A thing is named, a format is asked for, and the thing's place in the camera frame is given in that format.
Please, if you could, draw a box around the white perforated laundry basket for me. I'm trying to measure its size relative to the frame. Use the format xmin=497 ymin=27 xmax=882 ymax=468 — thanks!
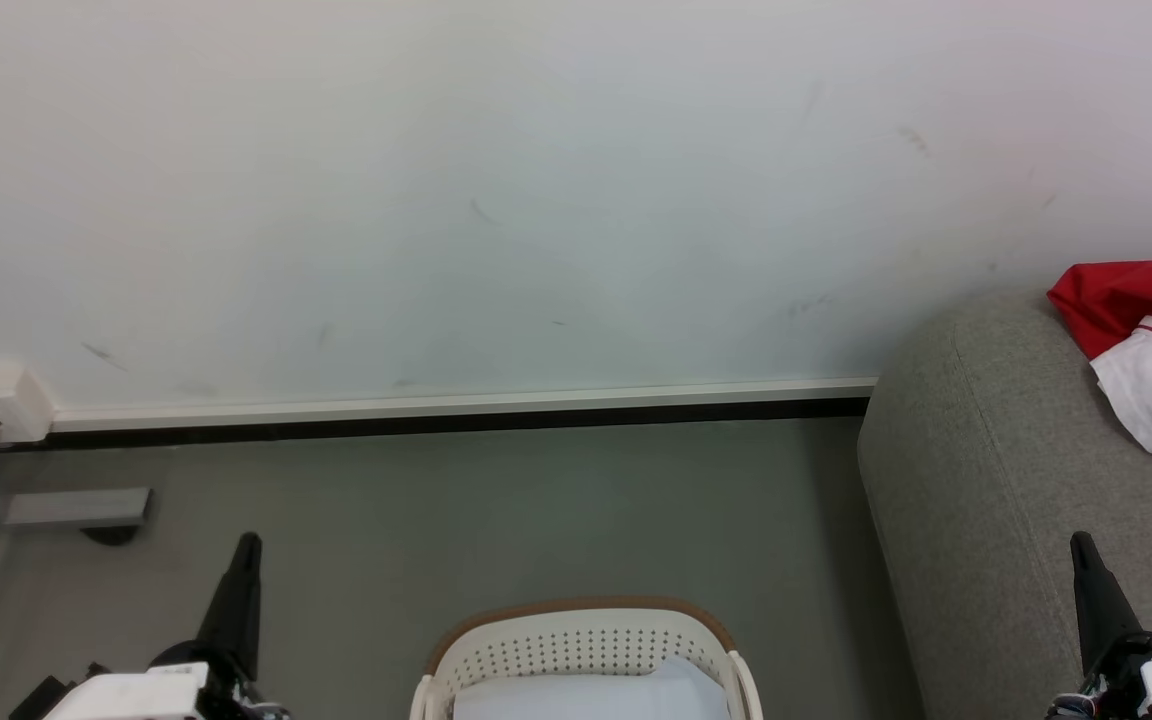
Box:
xmin=410 ymin=597 xmax=764 ymax=720

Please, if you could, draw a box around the grey fabric sofa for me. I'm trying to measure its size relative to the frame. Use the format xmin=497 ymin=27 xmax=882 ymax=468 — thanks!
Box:
xmin=857 ymin=290 xmax=1152 ymax=720

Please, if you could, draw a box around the pale blue clothing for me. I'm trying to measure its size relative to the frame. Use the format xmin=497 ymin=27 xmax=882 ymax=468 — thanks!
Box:
xmin=452 ymin=655 xmax=733 ymax=720

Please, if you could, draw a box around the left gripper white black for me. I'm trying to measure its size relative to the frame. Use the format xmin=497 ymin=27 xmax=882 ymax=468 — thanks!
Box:
xmin=40 ymin=532 xmax=289 ymax=720

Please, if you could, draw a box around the white and black baseboard strip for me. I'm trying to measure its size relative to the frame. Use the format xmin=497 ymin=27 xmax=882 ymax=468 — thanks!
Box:
xmin=0 ymin=376 xmax=878 ymax=453

